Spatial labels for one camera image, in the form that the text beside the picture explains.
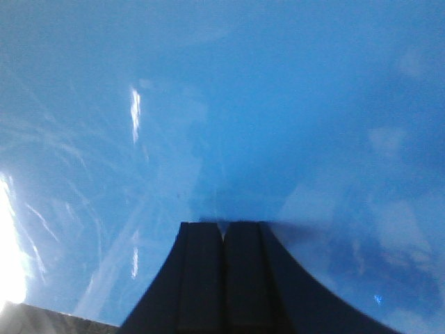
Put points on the blue door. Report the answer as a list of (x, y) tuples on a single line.
[(122, 119)]

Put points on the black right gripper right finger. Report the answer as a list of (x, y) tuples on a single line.
[(268, 291)]

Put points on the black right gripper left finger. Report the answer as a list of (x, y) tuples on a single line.
[(186, 295)]

